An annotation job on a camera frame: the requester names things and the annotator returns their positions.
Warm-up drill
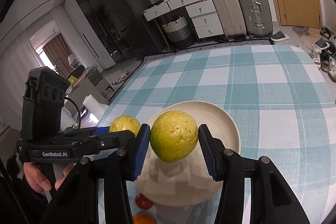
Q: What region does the yellow-green guava front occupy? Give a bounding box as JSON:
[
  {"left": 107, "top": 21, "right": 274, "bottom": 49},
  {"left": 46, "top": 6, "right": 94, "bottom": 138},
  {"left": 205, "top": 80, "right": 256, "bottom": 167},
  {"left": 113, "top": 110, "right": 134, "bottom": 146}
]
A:
[{"left": 109, "top": 115, "right": 141, "bottom": 136}]

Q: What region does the yellow-green guava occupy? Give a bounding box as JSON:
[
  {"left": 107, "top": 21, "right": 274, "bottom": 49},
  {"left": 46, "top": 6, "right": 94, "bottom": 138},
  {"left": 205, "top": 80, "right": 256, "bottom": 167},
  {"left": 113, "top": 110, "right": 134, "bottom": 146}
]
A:
[
  {"left": 109, "top": 115, "right": 141, "bottom": 136},
  {"left": 150, "top": 110, "right": 198, "bottom": 163}
]

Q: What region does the orange mandarin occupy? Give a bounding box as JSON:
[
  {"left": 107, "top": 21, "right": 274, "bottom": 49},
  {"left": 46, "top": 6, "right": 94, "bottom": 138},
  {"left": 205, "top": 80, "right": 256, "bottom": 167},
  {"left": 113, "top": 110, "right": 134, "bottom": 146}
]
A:
[{"left": 133, "top": 214, "right": 156, "bottom": 224}]

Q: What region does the person's left hand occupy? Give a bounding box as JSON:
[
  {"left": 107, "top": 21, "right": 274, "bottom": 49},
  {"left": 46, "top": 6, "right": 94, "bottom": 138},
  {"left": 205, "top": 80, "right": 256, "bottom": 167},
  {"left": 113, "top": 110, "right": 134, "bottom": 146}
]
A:
[{"left": 23, "top": 160, "right": 75, "bottom": 195}]

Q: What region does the white paper towel roll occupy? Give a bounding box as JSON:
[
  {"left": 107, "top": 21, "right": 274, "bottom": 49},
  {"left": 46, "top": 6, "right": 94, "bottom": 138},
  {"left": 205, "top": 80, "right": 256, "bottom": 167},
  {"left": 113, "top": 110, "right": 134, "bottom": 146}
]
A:
[{"left": 83, "top": 94, "right": 109, "bottom": 120}]

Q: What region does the red tomato near plate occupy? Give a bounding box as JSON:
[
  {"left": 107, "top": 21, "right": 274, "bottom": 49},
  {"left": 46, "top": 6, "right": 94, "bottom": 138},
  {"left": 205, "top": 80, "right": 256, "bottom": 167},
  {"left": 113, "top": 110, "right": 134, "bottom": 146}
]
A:
[{"left": 134, "top": 193, "right": 154, "bottom": 210}]

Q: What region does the cream round plate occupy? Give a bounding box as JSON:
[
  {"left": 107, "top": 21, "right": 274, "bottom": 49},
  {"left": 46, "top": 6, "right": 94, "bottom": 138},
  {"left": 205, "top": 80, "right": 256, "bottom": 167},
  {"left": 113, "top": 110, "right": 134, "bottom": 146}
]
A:
[{"left": 134, "top": 101, "right": 241, "bottom": 207}]

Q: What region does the teal white checkered tablecloth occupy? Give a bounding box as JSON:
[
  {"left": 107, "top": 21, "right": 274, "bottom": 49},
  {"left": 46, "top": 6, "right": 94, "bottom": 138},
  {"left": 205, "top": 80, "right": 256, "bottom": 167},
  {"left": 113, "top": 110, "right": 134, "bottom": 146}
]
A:
[{"left": 99, "top": 45, "right": 335, "bottom": 223}]

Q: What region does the woven laundry basket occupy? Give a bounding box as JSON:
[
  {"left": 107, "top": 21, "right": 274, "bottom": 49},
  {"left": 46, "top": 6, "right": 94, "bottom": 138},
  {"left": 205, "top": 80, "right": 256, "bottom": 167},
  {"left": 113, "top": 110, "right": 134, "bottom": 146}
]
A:
[{"left": 162, "top": 16, "right": 195, "bottom": 50}]

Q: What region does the white desk with drawers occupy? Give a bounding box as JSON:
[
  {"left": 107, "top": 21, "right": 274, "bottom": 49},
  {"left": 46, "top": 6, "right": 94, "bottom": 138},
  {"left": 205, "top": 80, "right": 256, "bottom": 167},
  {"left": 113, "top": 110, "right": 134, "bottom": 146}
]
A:
[{"left": 143, "top": 0, "right": 202, "bottom": 21}]

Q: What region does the black refrigerator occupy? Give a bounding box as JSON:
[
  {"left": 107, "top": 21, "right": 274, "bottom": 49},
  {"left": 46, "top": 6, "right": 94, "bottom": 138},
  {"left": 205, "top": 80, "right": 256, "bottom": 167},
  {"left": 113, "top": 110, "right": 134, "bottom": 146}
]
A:
[{"left": 102, "top": 0, "right": 166, "bottom": 60}]

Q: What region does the white drawer cabinet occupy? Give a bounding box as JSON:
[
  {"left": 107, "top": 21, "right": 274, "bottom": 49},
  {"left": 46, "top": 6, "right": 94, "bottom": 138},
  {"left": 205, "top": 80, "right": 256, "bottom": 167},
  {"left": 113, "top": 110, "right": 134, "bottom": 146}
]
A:
[{"left": 186, "top": 0, "right": 224, "bottom": 39}]

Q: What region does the grey slipper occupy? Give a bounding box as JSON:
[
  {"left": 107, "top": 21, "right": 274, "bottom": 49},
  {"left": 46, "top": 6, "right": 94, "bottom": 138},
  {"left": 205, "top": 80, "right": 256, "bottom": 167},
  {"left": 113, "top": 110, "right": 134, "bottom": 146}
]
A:
[{"left": 271, "top": 31, "right": 289, "bottom": 42}]

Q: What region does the beige hard suitcase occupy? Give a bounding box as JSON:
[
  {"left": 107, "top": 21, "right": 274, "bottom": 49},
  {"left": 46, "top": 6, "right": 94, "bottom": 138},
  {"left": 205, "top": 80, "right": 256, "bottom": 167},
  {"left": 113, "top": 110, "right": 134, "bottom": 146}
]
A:
[{"left": 213, "top": 0, "right": 247, "bottom": 37}]

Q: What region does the silver aluminium suitcase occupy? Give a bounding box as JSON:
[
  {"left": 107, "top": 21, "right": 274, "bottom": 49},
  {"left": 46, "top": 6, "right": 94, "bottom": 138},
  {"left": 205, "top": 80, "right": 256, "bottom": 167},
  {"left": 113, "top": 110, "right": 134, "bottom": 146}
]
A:
[{"left": 239, "top": 0, "right": 273, "bottom": 39}]

